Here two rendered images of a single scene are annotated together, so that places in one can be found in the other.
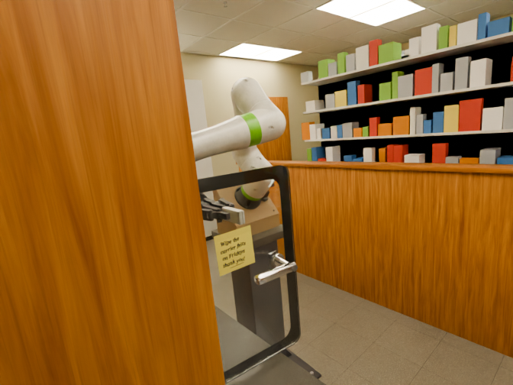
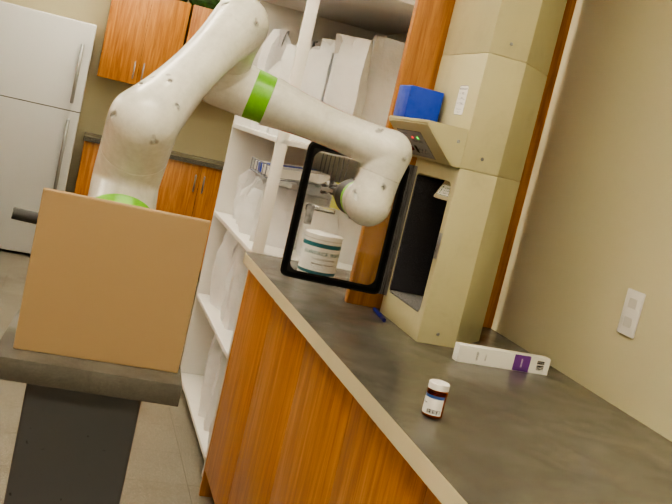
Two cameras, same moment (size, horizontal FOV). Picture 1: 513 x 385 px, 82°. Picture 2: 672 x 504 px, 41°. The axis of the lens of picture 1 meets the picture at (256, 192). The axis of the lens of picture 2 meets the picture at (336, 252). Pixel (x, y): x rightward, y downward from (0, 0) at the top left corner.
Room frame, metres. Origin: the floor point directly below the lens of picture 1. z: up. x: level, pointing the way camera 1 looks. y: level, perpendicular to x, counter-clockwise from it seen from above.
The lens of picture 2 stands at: (2.91, 1.03, 1.42)
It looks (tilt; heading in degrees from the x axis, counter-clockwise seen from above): 7 degrees down; 202
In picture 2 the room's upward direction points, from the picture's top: 13 degrees clockwise
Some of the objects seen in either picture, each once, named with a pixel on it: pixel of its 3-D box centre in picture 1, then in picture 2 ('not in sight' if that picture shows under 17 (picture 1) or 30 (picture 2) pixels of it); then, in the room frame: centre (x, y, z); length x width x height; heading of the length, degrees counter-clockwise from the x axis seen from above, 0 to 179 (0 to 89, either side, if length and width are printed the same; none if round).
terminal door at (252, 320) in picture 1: (231, 281); (344, 219); (0.51, 0.06, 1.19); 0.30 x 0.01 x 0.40; 122
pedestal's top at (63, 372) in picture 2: not in sight; (92, 354); (1.56, 0.05, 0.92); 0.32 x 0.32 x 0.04; 35
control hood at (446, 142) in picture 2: not in sight; (422, 140); (0.57, 0.26, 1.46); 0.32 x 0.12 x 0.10; 39
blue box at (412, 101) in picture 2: not in sight; (418, 104); (0.50, 0.19, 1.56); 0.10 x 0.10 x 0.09; 39
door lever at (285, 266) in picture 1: (272, 269); not in sight; (0.52, -0.02, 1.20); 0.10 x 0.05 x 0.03; 122
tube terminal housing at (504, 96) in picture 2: not in sight; (470, 201); (0.46, 0.40, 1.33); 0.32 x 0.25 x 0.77; 39
